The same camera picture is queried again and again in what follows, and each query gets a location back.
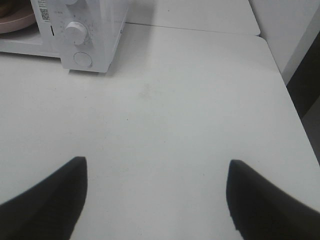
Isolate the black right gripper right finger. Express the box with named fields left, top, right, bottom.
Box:
left=226, top=159, right=320, bottom=240

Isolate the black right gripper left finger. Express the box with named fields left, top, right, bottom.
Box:
left=0, top=156, right=88, bottom=240

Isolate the round white door button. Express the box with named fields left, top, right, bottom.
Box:
left=73, top=52, right=92, bottom=68

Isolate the pink round plate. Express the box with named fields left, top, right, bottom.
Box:
left=0, top=2, right=36, bottom=34

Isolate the burger with lettuce and tomato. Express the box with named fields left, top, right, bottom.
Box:
left=0, top=0, right=12, bottom=18

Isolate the white microwave oven body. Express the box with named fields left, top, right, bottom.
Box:
left=0, top=0, right=129, bottom=73

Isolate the lower white timer knob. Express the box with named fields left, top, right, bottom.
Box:
left=64, top=21, right=88, bottom=45

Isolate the adjacent white table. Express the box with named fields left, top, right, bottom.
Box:
left=126, top=0, right=261, bottom=36

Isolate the white warning label sticker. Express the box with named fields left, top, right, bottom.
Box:
left=37, top=0, right=51, bottom=23

